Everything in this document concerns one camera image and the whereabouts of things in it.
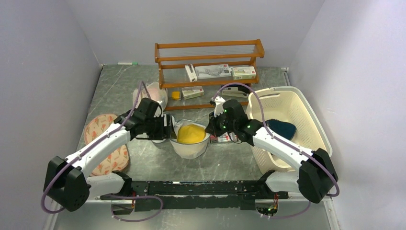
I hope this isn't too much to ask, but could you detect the coloured marker pack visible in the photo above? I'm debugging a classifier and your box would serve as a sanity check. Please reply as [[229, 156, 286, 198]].
[[209, 133, 239, 143]]

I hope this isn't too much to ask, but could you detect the black base frame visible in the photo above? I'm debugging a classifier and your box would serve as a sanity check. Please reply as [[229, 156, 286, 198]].
[[117, 179, 288, 211]]

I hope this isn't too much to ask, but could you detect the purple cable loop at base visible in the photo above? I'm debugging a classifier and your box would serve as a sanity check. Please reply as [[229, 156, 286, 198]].
[[103, 193, 164, 223]]

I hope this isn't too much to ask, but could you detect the pink mesh laundry bag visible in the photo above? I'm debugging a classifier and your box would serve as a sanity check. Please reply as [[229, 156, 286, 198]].
[[132, 82, 168, 110]]

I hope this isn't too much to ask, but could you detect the blue white stapler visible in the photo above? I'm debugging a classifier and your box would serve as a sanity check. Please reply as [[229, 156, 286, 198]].
[[222, 84, 251, 98]]

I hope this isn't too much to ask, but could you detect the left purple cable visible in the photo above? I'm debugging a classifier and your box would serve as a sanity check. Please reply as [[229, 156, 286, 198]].
[[40, 80, 152, 213]]

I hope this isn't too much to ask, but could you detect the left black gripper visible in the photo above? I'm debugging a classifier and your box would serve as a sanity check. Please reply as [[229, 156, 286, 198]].
[[145, 113, 177, 140]]

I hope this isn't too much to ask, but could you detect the flat white patterned box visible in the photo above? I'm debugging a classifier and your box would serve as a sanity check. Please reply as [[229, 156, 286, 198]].
[[194, 64, 232, 80]]

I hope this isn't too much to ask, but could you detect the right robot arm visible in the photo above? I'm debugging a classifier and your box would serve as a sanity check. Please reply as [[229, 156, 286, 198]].
[[205, 96, 340, 203]]

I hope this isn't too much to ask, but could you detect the green white box on shelf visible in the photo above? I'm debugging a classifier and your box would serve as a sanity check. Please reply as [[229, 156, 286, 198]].
[[231, 66, 257, 81]]

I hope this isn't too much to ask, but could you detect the round white mesh laundry bag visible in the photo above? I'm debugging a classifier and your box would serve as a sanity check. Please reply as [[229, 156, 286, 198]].
[[152, 119, 209, 159]]

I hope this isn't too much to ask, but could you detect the green white marker pen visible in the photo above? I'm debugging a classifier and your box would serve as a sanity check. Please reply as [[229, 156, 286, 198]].
[[117, 62, 138, 66]]

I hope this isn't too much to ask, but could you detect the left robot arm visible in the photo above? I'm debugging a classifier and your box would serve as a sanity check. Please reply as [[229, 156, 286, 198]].
[[41, 98, 176, 214]]

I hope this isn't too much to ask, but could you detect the dark blue garment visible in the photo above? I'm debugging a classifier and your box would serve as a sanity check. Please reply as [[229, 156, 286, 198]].
[[266, 119, 297, 140]]

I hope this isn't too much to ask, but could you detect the yellow small block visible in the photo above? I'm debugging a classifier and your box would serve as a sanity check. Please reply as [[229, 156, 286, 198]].
[[171, 91, 181, 100]]

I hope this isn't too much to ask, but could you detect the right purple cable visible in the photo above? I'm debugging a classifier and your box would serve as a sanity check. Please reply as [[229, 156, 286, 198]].
[[212, 83, 340, 197]]

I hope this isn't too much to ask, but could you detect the orange wooden shelf rack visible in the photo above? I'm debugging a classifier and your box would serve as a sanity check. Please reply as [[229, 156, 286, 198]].
[[154, 39, 265, 111]]

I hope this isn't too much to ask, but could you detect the floral pink oval pad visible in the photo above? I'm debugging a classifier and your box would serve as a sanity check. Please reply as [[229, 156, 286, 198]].
[[84, 114, 130, 176]]

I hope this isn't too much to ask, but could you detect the cream plastic laundry basket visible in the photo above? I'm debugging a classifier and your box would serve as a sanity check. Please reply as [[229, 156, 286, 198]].
[[246, 86, 333, 156]]

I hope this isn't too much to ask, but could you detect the small white box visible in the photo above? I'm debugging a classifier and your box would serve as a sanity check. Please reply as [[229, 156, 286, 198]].
[[181, 86, 204, 100]]

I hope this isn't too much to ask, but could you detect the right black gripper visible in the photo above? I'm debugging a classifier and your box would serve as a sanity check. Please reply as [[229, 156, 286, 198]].
[[205, 109, 237, 138]]

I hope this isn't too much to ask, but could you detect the yellow bra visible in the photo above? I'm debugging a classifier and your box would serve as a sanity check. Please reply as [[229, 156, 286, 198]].
[[177, 124, 206, 144]]

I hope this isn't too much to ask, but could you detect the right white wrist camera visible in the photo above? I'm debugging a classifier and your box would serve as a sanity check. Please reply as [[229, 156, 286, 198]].
[[211, 96, 225, 117]]

